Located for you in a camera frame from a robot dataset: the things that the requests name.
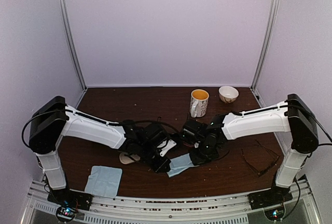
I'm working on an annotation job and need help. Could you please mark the right aluminium frame post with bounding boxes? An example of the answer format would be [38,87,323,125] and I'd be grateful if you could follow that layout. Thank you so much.
[251,0,280,92]

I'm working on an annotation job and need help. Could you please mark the tortoise frame glasses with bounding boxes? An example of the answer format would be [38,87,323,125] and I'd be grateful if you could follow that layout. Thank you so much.
[241,140,280,177]

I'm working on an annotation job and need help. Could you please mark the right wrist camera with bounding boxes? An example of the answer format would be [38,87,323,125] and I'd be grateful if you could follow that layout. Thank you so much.
[182,119,208,145]

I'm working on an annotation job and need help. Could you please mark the pink glasses case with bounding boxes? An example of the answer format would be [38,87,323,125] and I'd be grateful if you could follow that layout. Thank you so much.
[119,152,141,165]

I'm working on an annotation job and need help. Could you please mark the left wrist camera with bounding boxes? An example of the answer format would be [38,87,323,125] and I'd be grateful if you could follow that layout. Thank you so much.
[157,139,176,157]

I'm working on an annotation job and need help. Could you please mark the aluminium frame post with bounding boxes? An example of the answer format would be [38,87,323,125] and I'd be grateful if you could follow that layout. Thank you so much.
[58,0,87,91]
[251,0,280,92]

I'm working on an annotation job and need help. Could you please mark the left aluminium frame post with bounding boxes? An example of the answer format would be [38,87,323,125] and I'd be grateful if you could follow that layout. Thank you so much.
[58,0,87,91]

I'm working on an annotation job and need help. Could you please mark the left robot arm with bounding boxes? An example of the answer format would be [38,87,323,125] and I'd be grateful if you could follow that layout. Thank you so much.
[25,96,176,205]

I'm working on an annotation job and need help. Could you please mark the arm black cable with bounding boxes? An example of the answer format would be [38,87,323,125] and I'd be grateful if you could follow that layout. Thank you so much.
[285,99,332,209]
[21,107,182,149]

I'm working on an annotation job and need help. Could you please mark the blue cleaning cloth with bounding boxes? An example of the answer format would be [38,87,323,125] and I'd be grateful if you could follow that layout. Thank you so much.
[167,153,195,178]
[84,165,122,198]

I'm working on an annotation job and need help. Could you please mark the patterned mug yellow inside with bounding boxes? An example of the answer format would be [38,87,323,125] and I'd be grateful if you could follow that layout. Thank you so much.
[189,89,209,118]

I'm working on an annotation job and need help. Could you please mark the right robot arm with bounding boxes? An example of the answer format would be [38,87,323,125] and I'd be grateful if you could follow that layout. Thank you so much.
[182,94,319,204]

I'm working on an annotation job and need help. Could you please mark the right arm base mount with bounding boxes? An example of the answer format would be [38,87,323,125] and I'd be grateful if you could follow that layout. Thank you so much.
[248,186,293,222]

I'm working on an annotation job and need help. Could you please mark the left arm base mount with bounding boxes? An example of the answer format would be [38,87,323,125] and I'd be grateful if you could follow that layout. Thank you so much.
[47,188,93,223]

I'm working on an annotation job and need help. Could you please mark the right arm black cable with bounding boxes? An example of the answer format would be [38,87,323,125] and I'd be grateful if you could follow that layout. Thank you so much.
[285,99,332,209]

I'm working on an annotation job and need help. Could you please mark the front aluminium rail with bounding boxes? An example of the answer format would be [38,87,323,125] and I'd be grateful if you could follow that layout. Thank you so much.
[19,179,323,223]

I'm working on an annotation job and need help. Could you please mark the white ceramic bowl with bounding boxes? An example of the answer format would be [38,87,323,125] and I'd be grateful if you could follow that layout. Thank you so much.
[218,86,239,104]

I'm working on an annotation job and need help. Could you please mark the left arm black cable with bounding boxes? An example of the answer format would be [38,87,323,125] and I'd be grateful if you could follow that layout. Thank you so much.
[21,107,182,149]

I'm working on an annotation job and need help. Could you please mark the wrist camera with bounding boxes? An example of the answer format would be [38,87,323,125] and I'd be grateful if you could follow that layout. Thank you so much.
[157,139,176,157]
[182,119,208,145]

